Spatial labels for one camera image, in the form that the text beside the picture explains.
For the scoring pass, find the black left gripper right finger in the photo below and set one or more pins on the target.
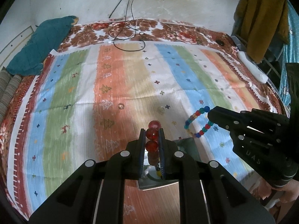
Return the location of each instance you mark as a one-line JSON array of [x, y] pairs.
[[175, 164]]

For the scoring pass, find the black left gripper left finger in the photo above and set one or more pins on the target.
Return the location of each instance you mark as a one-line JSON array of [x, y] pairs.
[[128, 163]]

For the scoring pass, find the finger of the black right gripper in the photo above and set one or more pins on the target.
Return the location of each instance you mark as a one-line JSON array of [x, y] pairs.
[[225, 118]]

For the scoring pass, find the striped colourful blanket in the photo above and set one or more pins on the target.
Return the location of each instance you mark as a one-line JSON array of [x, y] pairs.
[[130, 111]]

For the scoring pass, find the teal hanging cloth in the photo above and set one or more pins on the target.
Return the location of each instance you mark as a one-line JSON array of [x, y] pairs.
[[290, 53]]

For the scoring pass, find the mustard hanging garment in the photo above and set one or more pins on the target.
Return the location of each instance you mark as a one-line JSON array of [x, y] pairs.
[[261, 20]]

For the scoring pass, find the red floral bedsheet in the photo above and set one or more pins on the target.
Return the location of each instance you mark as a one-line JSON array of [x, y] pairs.
[[163, 30]]

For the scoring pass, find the grey striped mattress edge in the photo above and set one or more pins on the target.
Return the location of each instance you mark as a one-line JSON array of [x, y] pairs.
[[9, 85]]

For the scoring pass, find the teal pillow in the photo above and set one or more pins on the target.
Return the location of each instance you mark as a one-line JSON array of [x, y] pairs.
[[47, 37]]

